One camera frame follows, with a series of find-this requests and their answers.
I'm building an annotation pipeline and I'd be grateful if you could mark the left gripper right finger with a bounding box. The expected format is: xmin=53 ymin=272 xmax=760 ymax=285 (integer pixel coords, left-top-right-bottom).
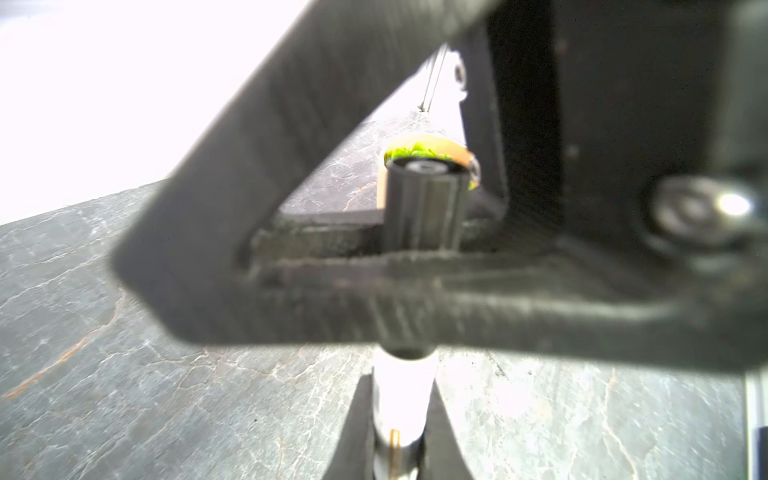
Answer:
xmin=419 ymin=383 xmax=473 ymax=480

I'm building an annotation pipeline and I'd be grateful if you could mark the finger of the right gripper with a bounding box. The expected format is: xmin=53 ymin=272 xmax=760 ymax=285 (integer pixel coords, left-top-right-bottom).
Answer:
xmin=112 ymin=1 xmax=767 ymax=371
xmin=447 ymin=1 xmax=767 ymax=264

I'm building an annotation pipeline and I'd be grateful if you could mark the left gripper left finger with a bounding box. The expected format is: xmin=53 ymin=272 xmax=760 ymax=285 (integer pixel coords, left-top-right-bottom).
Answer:
xmin=322 ymin=374 xmax=375 ymax=480

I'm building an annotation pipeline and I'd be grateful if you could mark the black pen cap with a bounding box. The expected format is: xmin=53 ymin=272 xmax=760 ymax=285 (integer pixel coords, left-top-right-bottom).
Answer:
xmin=380 ymin=157 xmax=473 ymax=361

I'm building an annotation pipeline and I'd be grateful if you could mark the potted green plant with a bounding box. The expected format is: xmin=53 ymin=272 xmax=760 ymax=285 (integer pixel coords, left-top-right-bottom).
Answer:
xmin=376 ymin=132 xmax=481 ymax=209

